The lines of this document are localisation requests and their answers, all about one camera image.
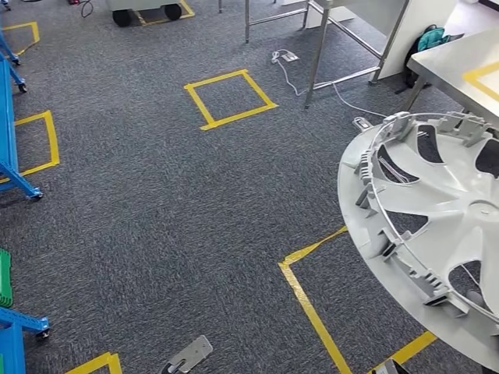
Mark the grey plastic wheel hubcap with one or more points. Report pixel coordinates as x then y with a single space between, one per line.
456 217

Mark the steel workbench table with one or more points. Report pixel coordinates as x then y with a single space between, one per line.
448 67

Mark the blue metal shelf rack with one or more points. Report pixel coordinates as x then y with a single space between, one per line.
15 320
7 129

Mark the yellow floor tape square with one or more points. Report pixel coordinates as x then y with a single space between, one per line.
234 117
187 10
35 32
309 307
53 139

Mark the white power strip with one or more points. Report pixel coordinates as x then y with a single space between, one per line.
290 57
360 123

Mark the white cart black wheels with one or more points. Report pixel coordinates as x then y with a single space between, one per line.
122 18

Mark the teal and black backpack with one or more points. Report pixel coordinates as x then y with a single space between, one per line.
430 38

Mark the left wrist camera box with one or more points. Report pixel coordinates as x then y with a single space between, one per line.
192 352

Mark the white desk steel frame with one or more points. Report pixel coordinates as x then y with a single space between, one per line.
413 26

